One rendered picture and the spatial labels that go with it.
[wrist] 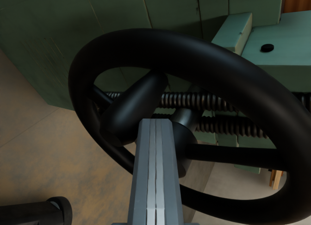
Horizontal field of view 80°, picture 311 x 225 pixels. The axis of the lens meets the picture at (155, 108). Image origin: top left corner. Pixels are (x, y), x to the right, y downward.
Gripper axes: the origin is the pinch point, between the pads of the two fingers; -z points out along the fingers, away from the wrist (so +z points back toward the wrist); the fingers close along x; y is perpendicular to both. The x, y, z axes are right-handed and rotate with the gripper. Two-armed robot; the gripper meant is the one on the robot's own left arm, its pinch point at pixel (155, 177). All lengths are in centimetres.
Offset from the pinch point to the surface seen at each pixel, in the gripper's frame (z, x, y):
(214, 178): -189, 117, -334
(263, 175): -183, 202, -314
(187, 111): -13.6, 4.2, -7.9
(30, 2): -45, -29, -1
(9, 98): -57, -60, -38
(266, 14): -21.0, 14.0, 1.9
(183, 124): -11.7, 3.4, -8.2
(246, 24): -18.4, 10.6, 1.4
